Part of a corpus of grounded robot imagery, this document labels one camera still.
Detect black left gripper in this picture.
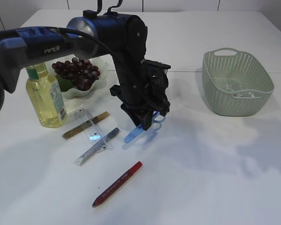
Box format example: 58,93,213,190
110,59,171,131

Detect blue scissors with sheath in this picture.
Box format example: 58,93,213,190
124,111,166,143

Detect purple artificial grape bunch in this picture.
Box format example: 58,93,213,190
51,57,100,92

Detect clear plastic sheet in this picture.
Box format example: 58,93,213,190
221,79,261,98

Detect yellow liquid plastic bottle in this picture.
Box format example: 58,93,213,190
26,63,67,128

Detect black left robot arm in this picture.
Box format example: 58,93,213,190
0,1,170,130

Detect gold marker pen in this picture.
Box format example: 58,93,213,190
62,111,109,140

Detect clear plastic ruler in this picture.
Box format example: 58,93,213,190
74,108,111,150

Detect red marker pen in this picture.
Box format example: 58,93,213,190
92,161,142,208

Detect green wavy glass plate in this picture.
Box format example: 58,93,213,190
45,55,108,99

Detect silver marker pen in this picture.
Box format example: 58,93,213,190
76,127,119,166

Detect green plastic woven basket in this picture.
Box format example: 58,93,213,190
202,48,274,117

